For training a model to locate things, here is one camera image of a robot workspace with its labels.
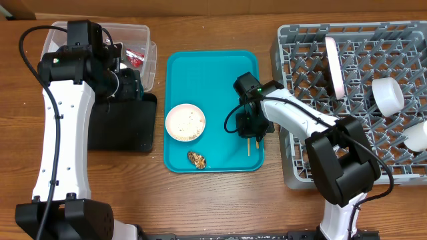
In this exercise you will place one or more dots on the brown food scrap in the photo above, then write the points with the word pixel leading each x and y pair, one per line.
pixel 196 159

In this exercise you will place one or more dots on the clear plastic bin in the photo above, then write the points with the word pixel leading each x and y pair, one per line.
pixel 136 38

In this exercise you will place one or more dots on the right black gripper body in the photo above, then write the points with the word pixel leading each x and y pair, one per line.
pixel 251 126

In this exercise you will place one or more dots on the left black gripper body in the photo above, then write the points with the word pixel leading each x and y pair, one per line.
pixel 123 86

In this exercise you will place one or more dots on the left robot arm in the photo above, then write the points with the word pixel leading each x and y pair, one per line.
pixel 72 78

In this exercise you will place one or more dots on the red silver wrapper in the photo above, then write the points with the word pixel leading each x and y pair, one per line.
pixel 134 57

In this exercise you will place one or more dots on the pink bowl with crumbs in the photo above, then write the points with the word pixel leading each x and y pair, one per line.
pixel 185 122

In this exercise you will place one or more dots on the teal plastic tray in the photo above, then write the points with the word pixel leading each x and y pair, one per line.
pixel 205 79

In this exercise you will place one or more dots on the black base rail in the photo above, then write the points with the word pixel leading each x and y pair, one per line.
pixel 291 235

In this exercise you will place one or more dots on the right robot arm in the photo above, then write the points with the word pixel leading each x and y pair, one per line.
pixel 343 166

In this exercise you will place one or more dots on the black tray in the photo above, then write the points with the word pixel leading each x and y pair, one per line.
pixel 126 126

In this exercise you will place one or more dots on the grey-blue bowl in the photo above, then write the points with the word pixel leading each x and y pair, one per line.
pixel 388 96

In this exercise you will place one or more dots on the white cup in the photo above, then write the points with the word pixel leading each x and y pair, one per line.
pixel 416 137

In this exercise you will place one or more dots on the grey dishwasher rack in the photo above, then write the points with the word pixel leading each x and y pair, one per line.
pixel 366 51

